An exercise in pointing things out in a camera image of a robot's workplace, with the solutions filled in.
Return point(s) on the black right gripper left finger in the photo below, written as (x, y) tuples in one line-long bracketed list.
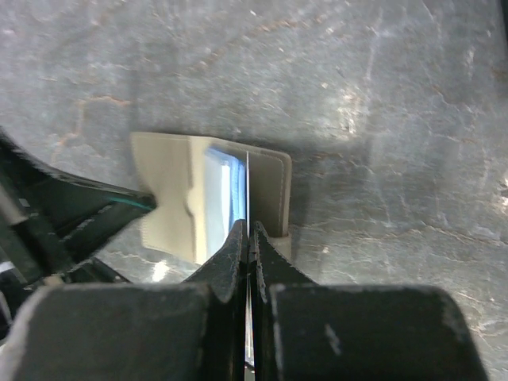
[(193, 330)]

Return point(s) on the beige leather card holder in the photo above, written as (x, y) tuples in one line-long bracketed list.
[(199, 184)]

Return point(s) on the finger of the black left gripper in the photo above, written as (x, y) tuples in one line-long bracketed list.
[(52, 221)]

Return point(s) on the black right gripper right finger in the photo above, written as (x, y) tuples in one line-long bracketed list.
[(307, 331)]

